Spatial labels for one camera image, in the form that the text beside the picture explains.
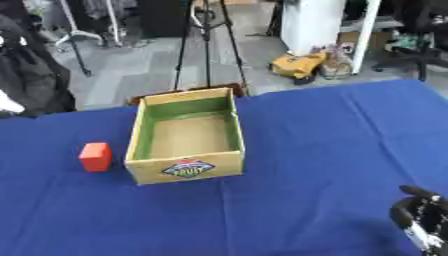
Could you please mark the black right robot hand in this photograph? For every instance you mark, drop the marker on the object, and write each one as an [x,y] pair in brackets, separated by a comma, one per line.
[421,210]

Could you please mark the tan cardboard box green inside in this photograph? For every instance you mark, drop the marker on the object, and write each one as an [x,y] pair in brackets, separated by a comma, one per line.
[186,140]

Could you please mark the clear plastic bag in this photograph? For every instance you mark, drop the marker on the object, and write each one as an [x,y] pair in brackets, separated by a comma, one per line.
[336,65]

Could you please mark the black office chair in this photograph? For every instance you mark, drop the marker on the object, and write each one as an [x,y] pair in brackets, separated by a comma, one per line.
[417,36]

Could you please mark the white cabinet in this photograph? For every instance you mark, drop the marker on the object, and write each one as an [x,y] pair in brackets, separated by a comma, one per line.
[311,25]

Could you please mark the red rectangular block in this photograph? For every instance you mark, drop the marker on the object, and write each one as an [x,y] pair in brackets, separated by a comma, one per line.
[95,156]

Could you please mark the white stand with wheels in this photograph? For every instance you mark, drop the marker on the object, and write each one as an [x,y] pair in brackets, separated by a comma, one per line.
[87,23]

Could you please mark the person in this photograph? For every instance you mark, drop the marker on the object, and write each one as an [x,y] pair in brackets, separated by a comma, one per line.
[29,70]

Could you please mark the black camera tripod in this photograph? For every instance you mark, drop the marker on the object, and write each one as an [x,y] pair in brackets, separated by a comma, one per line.
[206,40]

